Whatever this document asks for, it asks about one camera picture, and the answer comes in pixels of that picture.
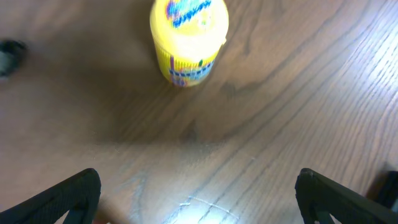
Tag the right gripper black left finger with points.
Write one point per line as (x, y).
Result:
(76, 197)

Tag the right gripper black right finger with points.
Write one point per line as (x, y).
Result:
(322, 200)

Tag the yellow Mentos bottle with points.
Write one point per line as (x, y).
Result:
(188, 35)

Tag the small dark snack wrapper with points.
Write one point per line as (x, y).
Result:
(13, 53)

